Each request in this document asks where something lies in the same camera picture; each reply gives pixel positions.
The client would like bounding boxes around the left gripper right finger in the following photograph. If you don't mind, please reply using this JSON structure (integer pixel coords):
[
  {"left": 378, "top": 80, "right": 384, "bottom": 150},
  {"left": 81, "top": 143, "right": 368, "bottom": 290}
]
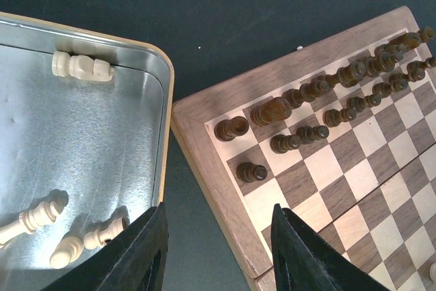
[{"left": 270, "top": 204, "right": 387, "bottom": 291}]

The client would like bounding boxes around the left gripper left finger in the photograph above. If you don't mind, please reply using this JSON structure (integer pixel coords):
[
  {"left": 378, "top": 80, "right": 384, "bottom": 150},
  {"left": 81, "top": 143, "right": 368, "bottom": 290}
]
[{"left": 44, "top": 202, "right": 169, "bottom": 291}]

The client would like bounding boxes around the pile of white pieces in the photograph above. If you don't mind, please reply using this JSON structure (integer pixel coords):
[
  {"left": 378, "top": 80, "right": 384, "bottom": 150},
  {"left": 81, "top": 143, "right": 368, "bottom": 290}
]
[{"left": 1, "top": 200, "right": 127, "bottom": 270}]

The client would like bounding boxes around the wooden chess board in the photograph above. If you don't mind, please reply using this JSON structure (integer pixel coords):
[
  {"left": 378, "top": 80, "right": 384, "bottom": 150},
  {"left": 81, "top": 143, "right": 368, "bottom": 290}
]
[{"left": 171, "top": 6, "right": 435, "bottom": 290}]

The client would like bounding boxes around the dark chess pieces group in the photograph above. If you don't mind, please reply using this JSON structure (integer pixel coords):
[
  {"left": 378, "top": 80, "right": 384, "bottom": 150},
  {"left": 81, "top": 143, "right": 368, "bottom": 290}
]
[{"left": 214, "top": 26, "right": 436, "bottom": 185}]

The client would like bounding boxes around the gold metal tin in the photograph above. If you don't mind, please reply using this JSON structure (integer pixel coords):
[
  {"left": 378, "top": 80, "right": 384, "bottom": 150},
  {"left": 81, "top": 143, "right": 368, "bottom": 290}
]
[{"left": 1, "top": 13, "right": 174, "bottom": 290}]

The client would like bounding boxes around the white knight in tin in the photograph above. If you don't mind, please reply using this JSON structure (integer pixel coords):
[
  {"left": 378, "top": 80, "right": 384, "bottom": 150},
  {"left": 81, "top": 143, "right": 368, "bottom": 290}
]
[{"left": 52, "top": 51, "right": 114, "bottom": 82}]

